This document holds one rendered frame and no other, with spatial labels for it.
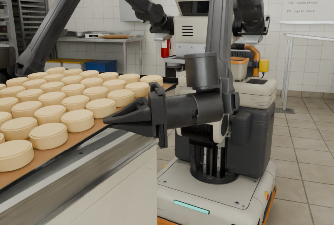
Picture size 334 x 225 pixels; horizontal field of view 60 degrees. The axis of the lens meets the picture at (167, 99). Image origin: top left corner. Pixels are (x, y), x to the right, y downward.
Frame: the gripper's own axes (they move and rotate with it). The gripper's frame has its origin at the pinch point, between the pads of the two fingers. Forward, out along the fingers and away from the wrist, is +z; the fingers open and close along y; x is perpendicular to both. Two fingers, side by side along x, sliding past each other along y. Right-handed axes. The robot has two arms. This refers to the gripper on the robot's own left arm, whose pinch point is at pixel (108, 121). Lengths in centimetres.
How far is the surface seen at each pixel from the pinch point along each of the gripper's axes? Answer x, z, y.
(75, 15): 540, 5, -5
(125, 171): 6.9, -2.6, 14.1
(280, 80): 328, -291, 105
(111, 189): 3.3, 0.8, 15.3
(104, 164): 4.0, 1.5, 10.0
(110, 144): 5.6, -0.2, 6.9
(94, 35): 446, -20, 25
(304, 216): 69, -112, 106
